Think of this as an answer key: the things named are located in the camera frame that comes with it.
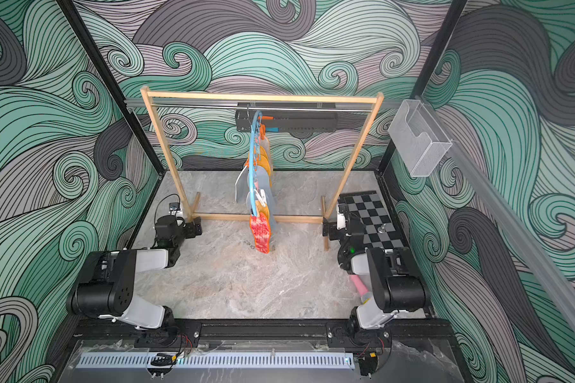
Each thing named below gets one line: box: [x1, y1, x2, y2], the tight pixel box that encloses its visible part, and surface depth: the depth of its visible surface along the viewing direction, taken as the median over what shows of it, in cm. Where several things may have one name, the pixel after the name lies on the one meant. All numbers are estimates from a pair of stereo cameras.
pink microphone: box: [349, 274, 373, 305], surface depth 83 cm
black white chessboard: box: [337, 190, 408, 249], surface depth 101 cm
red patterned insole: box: [249, 212, 271, 254], surface depth 78 cm
